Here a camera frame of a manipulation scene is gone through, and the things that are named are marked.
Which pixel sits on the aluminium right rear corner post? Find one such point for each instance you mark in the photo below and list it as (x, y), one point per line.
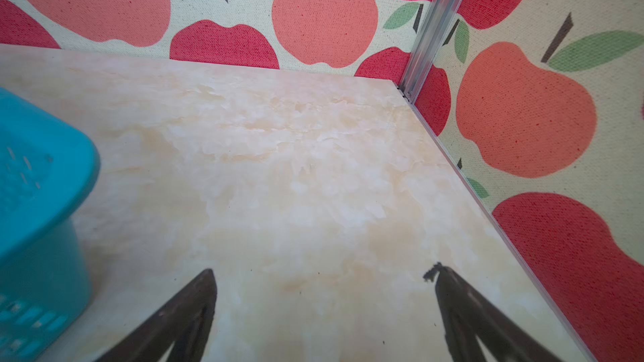
(426, 46)

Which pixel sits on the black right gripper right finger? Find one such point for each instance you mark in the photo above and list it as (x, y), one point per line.
(473, 324)

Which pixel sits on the teal plastic mesh basket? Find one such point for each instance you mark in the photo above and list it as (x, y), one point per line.
(48, 169)

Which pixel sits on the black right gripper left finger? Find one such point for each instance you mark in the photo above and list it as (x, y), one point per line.
(178, 331)

